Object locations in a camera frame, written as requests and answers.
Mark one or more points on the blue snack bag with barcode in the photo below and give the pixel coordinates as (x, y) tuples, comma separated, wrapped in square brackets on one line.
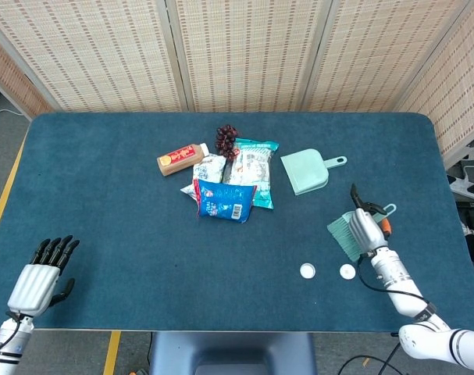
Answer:
[(221, 201)]

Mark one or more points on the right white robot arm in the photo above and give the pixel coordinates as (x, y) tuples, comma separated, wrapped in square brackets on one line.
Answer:
[(400, 285)]

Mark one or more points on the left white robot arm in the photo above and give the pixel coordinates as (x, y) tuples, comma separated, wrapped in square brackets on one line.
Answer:
[(4, 343)]

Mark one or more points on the blue felt table mat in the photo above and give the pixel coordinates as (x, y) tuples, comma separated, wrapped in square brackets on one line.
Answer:
[(143, 234)]

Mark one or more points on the brown drink bottle red label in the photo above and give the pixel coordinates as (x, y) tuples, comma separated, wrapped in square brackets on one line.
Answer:
[(180, 159)]

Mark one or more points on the white bottle cap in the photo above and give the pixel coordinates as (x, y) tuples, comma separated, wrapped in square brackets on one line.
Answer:
[(347, 271), (307, 270)]

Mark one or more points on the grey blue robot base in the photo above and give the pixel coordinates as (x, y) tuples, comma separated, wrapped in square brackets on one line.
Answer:
[(229, 351)]

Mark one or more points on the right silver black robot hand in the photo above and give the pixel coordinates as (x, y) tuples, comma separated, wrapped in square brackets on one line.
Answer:
[(367, 230)]

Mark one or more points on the teal and white snack bag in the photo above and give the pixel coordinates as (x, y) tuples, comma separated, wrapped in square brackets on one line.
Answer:
[(252, 164)]

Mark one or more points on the woven bamboo screen panel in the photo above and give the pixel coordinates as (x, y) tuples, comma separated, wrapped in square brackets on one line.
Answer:
[(248, 54), (455, 90), (96, 54), (377, 54), (14, 82)]

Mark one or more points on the dark red grape bunch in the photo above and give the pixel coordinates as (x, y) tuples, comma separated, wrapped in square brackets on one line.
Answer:
[(225, 140)]

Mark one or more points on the white crumpled snack bag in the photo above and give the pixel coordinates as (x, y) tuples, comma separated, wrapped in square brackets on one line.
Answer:
[(209, 168)]

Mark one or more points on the mint green dustpan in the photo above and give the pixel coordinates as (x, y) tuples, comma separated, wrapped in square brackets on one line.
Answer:
[(303, 172)]

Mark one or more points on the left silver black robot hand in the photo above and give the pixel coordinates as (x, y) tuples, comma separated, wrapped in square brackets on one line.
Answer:
[(35, 285)]

